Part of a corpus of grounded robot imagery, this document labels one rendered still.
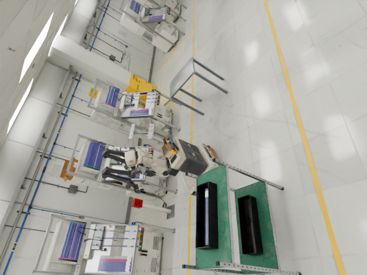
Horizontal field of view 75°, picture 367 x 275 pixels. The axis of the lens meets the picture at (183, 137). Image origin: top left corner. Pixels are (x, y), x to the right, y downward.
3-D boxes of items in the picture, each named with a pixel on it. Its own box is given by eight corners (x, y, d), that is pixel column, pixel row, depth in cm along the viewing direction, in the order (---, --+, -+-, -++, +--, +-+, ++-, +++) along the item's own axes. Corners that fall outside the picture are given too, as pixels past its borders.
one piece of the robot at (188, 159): (202, 148, 409) (161, 130, 368) (214, 168, 365) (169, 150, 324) (191, 162, 420) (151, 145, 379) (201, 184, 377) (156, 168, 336)
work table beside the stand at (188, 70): (228, 93, 438) (194, 71, 398) (202, 115, 478) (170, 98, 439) (223, 78, 467) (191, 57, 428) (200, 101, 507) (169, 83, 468)
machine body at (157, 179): (170, 163, 516) (144, 154, 486) (167, 194, 478) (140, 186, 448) (154, 172, 561) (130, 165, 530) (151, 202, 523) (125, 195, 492)
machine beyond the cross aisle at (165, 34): (187, 17, 768) (133, -23, 675) (185, 33, 724) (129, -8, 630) (163, 46, 861) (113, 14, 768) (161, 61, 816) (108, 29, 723)
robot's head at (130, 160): (134, 149, 354) (124, 151, 352) (135, 157, 337) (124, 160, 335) (136, 156, 362) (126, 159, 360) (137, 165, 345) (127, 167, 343)
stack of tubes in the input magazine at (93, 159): (105, 145, 456) (92, 140, 443) (99, 169, 428) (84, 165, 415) (103, 148, 464) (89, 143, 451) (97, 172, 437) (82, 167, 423)
